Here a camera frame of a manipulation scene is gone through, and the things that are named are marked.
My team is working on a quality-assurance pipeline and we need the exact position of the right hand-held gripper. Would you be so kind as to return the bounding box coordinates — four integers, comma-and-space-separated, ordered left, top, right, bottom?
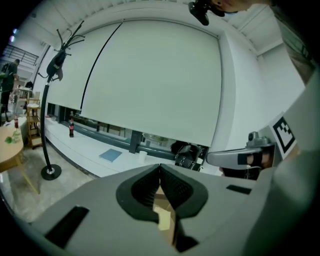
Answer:
206, 111, 300, 173

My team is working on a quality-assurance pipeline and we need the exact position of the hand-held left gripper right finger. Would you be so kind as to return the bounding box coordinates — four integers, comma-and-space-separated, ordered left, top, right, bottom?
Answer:
160, 163, 261, 256

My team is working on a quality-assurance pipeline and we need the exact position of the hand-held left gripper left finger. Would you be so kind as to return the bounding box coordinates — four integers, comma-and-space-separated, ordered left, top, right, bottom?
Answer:
32, 163, 176, 256

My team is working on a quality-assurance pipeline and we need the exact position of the yellow paper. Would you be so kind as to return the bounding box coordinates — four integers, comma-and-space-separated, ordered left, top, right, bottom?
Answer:
152, 206, 172, 231

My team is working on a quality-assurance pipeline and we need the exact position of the round glass-top side table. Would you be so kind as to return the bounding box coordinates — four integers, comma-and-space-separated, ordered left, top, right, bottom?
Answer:
152, 186, 179, 247

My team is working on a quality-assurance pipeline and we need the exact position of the black leather handbag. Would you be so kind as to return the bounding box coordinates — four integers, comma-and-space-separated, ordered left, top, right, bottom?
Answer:
170, 140, 209, 173

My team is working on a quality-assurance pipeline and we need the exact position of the blue notebook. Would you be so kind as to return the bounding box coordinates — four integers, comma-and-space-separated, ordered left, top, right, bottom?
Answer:
98, 148, 123, 164

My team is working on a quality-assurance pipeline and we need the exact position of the black floor lamp stand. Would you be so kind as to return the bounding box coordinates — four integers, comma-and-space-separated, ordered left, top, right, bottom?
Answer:
37, 20, 87, 181

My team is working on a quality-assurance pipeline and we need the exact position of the dark framed window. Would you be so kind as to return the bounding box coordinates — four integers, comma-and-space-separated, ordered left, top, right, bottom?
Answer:
47, 102, 211, 161

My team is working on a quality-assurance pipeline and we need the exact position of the oval wooden table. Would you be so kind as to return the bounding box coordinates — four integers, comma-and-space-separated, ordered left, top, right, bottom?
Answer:
0, 126, 41, 195

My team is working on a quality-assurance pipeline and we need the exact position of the large white roller blind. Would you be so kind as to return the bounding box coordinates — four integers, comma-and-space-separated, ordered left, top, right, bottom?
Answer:
80, 19, 223, 148

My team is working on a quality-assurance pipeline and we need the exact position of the wooden shelf rack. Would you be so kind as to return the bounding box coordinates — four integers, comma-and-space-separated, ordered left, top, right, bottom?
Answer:
25, 98, 43, 150

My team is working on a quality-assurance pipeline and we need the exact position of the green leafy plant sprig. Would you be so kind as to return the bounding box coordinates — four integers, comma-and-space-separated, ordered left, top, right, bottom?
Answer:
4, 129, 23, 145

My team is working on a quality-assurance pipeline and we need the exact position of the narrow white roller blind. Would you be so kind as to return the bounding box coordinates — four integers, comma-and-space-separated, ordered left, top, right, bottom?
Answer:
46, 22, 124, 111

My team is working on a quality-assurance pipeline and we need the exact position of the person's grey printed shirt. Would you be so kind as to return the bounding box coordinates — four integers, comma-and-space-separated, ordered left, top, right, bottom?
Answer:
269, 0, 320, 86

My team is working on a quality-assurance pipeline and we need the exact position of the small black bag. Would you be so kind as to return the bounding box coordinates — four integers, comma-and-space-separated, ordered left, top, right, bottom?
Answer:
47, 51, 67, 82

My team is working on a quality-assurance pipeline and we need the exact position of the person's face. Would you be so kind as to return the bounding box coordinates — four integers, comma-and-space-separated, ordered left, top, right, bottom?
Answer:
209, 0, 273, 18

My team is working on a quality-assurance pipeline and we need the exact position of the black head-mounted camera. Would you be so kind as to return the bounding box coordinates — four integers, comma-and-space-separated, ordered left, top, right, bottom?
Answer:
188, 0, 210, 26

